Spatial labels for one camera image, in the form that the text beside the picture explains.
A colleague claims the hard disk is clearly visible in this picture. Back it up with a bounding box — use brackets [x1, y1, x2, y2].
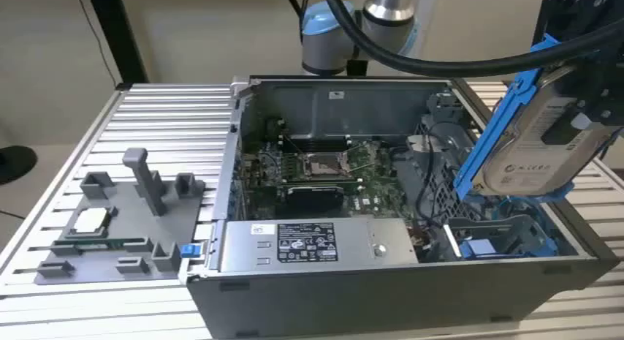
[452, 32, 624, 206]

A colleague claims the CPU socket locking lever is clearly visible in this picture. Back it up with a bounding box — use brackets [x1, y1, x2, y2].
[344, 140, 379, 153]

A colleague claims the silver CPU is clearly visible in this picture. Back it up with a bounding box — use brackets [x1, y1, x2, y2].
[72, 210, 111, 235]

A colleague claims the open dark grey PC case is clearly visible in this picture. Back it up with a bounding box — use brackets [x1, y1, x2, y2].
[178, 75, 620, 340]

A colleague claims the blue disk wire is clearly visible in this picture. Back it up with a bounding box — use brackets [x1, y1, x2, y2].
[487, 195, 543, 224]

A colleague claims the metal disk bay cage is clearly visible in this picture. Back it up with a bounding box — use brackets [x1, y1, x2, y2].
[414, 93, 579, 262]

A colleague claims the CPU socket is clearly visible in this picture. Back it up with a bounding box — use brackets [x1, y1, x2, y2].
[299, 149, 355, 180]

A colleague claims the green RAM stick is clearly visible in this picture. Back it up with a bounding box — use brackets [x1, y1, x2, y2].
[56, 237, 147, 249]

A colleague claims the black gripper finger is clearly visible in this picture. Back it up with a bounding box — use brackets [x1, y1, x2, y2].
[540, 43, 624, 143]

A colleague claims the blue carrier in bay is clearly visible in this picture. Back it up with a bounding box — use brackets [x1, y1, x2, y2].
[460, 239, 499, 261]

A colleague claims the thick black cable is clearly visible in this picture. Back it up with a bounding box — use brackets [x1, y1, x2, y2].
[319, 0, 624, 80]

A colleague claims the black upright post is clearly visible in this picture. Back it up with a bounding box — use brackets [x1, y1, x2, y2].
[87, 0, 151, 86]

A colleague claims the silver power supply unit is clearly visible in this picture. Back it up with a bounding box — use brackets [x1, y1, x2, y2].
[214, 218, 420, 275]

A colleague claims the green motherboard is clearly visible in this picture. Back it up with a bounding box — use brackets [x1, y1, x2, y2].
[242, 135, 416, 224]

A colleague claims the black round stand base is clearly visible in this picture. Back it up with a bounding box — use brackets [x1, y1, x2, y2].
[0, 145, 39, 185]

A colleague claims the silver metal block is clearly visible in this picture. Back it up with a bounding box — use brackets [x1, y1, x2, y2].
[406, 134, 436, 162]

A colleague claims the grey parts rack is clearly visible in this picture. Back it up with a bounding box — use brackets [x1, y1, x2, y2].
[34, 148, 216, 286]

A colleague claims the thin black cable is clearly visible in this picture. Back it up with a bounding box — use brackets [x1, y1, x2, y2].
[275, 0, 314, 21]

